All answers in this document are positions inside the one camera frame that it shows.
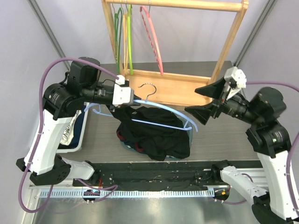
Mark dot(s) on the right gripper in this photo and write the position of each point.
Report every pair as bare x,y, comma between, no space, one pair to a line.
218,102

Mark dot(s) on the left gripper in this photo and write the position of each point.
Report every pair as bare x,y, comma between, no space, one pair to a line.
134,97

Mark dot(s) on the light blue hanger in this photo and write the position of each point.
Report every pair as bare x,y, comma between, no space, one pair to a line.
160,115

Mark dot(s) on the black tank top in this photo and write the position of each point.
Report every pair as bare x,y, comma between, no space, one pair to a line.
136,131
168,142

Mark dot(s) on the navy maroon-trim tank top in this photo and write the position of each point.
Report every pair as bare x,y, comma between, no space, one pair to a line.
131,146

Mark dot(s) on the green hanger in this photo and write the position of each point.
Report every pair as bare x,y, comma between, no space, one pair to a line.
118,15

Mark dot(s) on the neon yellow hanger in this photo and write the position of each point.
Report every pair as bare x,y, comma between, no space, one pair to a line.
129,28

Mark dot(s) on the pink hanger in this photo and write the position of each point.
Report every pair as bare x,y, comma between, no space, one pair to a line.
150,29

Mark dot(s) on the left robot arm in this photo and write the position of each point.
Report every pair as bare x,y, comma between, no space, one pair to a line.
86,82

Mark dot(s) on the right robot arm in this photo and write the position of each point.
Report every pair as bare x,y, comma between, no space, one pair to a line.
279,203

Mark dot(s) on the wooden clothes rack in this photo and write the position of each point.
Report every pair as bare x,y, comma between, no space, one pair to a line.
175,89

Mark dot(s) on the blue plastic tub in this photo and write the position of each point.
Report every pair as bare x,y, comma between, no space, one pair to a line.
190,137

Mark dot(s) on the white laundry basket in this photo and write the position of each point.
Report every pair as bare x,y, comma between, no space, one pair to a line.
66,149

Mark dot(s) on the navy folded garment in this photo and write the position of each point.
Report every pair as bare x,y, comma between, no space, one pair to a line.
77,130

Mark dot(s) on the white printed shirt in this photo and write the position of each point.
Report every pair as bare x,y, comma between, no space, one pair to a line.
69,131

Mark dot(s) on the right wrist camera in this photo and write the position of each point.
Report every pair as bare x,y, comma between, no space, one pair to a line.
235,80

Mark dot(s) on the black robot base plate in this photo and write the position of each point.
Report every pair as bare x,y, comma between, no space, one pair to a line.
156,176

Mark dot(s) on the white cable duct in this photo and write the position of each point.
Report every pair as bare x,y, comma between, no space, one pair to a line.
91,193

